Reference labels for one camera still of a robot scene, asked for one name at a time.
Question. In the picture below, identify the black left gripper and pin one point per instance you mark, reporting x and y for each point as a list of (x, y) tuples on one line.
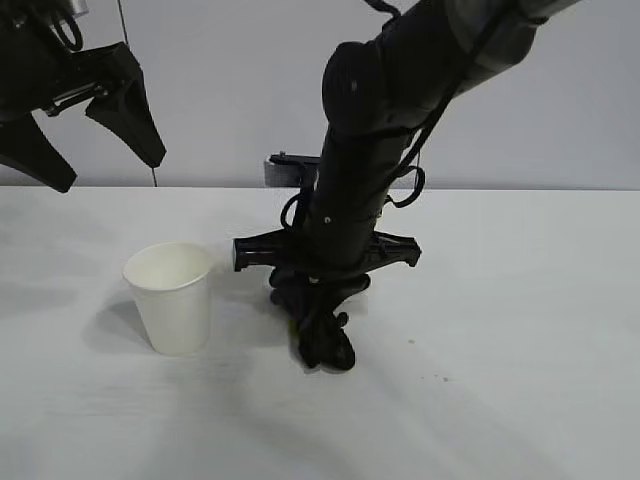
[(35, 65)]

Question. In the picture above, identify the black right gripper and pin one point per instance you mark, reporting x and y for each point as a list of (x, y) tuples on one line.
[(345, 210)]

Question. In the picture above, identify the purple and black cloth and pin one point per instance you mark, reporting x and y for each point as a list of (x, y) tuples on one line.
[(327, 345)]

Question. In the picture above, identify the white paper cup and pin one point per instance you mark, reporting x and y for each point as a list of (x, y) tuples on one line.
[(172, 310)]

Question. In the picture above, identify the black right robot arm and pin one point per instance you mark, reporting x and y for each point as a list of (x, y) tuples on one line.
[(380, 80)]

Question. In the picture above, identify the brown liquid spill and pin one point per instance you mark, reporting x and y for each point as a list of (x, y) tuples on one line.
[(293, 329)]

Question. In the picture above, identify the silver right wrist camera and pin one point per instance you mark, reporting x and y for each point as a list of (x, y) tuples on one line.
[(282, 170)]

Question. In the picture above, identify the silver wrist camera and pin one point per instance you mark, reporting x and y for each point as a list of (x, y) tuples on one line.
[(282, 170), (76, 6)]

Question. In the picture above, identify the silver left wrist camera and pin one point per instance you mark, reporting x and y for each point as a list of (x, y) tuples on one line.
[(76, 6)]

